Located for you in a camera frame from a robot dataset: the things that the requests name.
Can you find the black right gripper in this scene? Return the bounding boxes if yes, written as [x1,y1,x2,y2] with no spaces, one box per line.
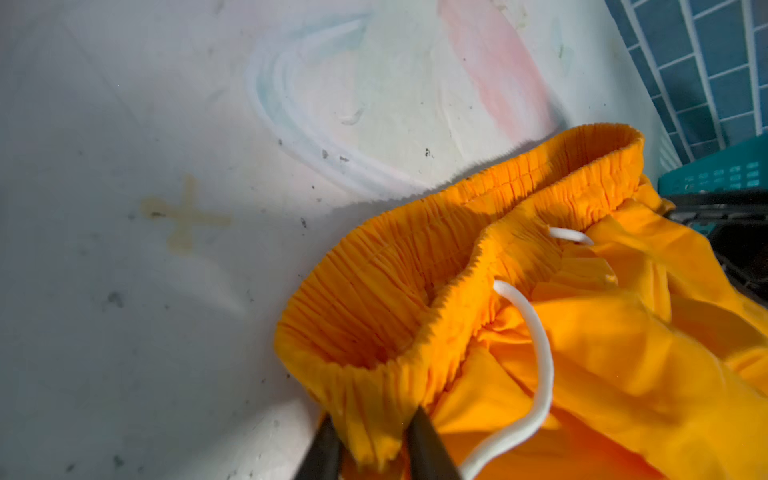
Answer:
[665,189,767,306]

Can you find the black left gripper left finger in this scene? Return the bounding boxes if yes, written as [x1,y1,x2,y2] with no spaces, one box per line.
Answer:
[293,415,345,480]

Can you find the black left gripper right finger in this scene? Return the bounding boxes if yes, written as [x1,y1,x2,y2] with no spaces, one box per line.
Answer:
[406,406,461,480]

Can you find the orange shorts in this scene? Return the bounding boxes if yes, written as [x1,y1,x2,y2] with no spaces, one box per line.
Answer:
[275,123,767,479]

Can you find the teal plastic basket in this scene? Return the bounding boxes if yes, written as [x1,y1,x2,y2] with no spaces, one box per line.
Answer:
[657,134,767,211]

